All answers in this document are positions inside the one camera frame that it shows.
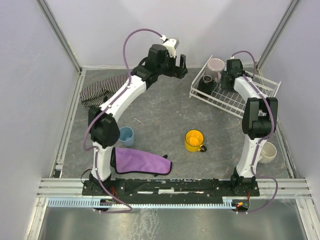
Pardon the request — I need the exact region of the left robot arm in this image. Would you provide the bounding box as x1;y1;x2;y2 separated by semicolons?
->
85;44;188;189

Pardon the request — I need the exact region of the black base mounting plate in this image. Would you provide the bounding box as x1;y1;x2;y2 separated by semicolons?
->
82;177;261;204

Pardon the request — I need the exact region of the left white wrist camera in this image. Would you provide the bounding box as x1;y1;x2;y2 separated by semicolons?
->
160;35;180;58

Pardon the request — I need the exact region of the striped cloth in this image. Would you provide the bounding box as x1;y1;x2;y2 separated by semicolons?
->
79;73;129;114

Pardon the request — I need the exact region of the light blue cable duct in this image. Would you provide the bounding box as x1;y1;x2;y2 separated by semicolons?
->
46;196;238;208

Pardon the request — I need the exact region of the purple cloth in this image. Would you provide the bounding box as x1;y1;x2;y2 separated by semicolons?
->
110;147;173;176

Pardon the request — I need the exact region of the pink mug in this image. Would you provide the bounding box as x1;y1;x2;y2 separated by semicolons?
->
205;58;225;84

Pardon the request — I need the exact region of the yellow mug black handle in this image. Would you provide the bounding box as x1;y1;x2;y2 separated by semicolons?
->
184;129;207;153

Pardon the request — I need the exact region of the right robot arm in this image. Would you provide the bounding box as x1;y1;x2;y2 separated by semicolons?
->
220;58;278;194

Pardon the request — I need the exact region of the white speckled mug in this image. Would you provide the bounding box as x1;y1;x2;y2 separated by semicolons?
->
258;142;278;164

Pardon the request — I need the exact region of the small blue tumbler cup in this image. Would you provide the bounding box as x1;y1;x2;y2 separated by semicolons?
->
119;126;135;147

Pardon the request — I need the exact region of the black cup white interior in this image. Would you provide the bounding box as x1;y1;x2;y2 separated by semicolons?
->
197;74;214;95

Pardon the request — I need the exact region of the white wire dish rack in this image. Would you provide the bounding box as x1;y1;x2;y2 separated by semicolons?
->
189;55;281;118

